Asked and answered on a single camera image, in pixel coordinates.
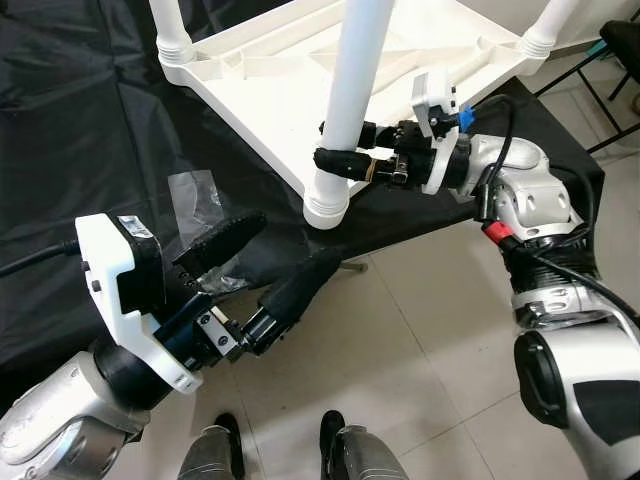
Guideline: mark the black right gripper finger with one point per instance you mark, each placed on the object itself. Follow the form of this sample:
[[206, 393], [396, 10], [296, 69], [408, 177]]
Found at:
[[380, 135], [345, 164]]

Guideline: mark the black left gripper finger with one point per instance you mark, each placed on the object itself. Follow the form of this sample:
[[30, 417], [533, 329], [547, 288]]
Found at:
[[225, 245], [295, 295]]

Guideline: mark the white plastic table leg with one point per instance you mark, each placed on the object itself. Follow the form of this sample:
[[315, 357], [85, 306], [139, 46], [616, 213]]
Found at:
[[548, 25], [170, 25], [350, 80]]

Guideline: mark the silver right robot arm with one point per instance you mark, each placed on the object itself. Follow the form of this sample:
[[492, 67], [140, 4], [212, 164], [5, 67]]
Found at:
[[540, 200]]

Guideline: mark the white plastic table top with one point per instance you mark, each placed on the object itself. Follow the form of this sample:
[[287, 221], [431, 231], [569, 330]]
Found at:
[[280, 90]]

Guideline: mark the grey robot left foot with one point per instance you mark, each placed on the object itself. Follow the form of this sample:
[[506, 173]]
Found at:
[[210, 455]]

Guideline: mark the black table cloth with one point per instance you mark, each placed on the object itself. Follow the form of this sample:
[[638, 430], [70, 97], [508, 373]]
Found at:
[[80, 130]]

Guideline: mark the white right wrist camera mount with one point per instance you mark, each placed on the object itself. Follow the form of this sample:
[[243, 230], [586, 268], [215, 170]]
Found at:
[[435, 100]]

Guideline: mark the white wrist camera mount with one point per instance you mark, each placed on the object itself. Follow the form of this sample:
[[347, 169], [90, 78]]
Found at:
[[110, 270], [435, 100]]

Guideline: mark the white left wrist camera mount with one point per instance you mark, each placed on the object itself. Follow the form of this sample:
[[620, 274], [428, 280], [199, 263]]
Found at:
[[110, 270]]

